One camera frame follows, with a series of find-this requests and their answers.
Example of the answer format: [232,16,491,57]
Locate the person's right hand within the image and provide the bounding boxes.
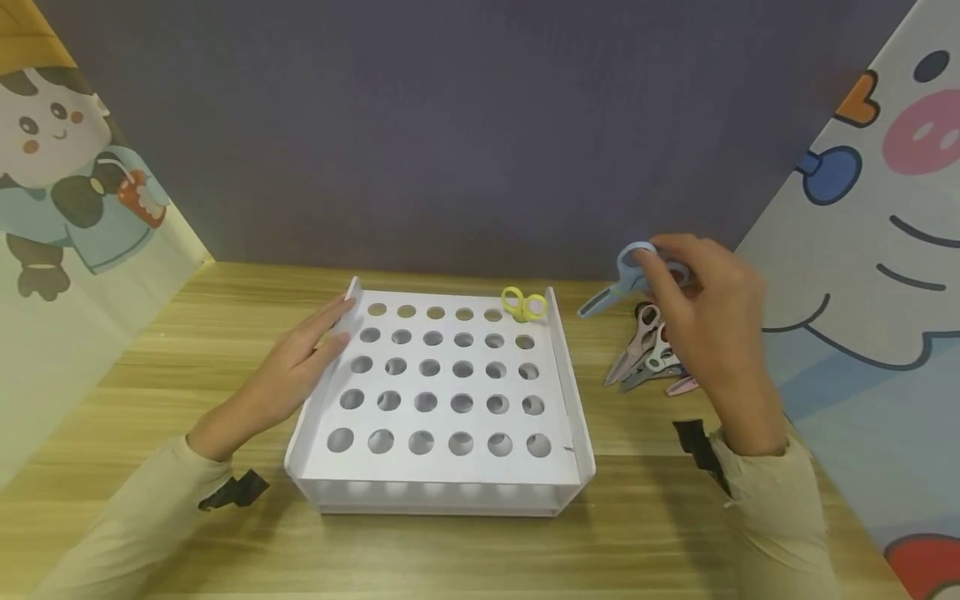
[636,235,790,458]

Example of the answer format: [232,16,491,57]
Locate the beige pink scissors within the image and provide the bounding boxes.
[603,304,663,387]

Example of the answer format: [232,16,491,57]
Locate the blue scissors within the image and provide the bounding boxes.
[577,242,691,319]

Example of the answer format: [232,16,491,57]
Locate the person's left forearm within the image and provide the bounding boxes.
[30,433,256,600]

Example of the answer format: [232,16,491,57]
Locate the white rack with round holes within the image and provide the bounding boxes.
[283,277,598,518]

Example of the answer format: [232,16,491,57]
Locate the person's left hand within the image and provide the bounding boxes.
[186,298,357,463]

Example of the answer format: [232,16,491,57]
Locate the person's right forearm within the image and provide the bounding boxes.
[708,423,843,600]

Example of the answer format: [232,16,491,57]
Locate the white teal scissors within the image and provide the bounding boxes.
[618,327,683,393]

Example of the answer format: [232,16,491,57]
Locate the yellow scissors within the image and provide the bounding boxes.
[501,286,548,323]

